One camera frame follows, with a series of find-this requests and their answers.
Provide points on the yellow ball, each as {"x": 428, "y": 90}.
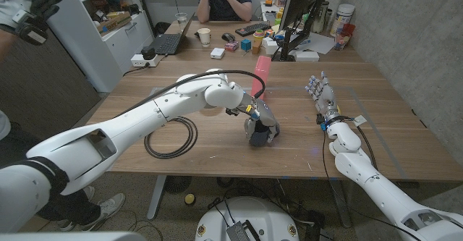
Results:
{"x": 190, "y": 199}

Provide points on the cardboard box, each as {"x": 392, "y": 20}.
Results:
{"x": 114, "y": 22}

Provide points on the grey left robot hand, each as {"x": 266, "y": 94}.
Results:
{"x": 266, "y": 119}

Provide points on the white paper sheet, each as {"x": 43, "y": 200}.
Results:
{"x": 320, "y": 43}

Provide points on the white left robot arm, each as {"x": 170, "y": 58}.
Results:
{"x": 144, "y": 110}

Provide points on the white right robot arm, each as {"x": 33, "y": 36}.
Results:
{"x": 365, "y": 168}

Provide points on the black laptop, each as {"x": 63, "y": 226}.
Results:
{"x": 166, "y": 43}

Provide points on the white shelf cabinet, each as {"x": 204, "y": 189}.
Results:
{"x": 83, "y": 45}

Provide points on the black round floor fan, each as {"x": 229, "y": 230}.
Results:
{"x": 178, "y": 183}

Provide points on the white canister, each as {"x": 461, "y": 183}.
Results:
{"x": 341, "y": 16}

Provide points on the wooden block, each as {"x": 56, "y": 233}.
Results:
{"x": 256, "y": 47}

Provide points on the grey table leg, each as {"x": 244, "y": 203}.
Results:
{"x": 156, "y": 197}
{"x": 341, "y": 205}

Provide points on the white paper cup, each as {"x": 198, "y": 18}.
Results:
{"x": 204, "y": 36}

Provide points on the black and white teleoperation glove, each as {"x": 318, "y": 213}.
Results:
{"x": 21, "y": 6}

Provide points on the dark blue mug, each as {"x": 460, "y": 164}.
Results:
{"x": 258, "y": 138}

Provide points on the colourful stacking toy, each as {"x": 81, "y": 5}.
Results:
{"x": 258, "y": 34}

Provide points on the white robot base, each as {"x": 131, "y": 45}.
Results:
{"x": 260, "y": 212}

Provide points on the black computer mouse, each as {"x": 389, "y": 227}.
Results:
{"x": 228, "y": 37}

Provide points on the pink rectangular box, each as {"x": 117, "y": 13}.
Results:
{"x": 263, "y": 67}

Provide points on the black keyboard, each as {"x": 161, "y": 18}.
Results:
{"x": 252, "y": 29}

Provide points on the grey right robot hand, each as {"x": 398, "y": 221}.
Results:
{"x": 325, "y": 96}

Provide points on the clear drinking glass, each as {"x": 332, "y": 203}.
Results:
{"x": 181, "y": 18}

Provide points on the standing operator in dark trousers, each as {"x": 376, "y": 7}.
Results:
{"x": 72, "y": 205}

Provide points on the black backpack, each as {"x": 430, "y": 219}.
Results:
{"x": 161, "y": 28}

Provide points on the operator forearm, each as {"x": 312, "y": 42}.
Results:
{"x": 4, "y": 42}

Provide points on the black plug adapter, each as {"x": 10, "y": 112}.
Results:
{"x": 148, "y": 53}

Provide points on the small white box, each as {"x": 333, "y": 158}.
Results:
{"x": 217, "y": 53}

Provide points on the blue cube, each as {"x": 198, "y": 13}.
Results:
{"x": 246, "y": 45}

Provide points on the red plastic cup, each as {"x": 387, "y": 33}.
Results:
{"x": 341, "y": 38}

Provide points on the seated person in dark shirt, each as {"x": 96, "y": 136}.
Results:
{"x": 224, "y": 6}

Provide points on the flat white device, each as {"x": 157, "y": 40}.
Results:
{"x": 306, "y": 56}

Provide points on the white power strip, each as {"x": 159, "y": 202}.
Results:
{"x": 139, "y": 61}

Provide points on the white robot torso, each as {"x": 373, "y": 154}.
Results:
{"x": 72, "y": 236}

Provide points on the white cube box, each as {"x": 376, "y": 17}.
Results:
{"x": 270, "y": 46}

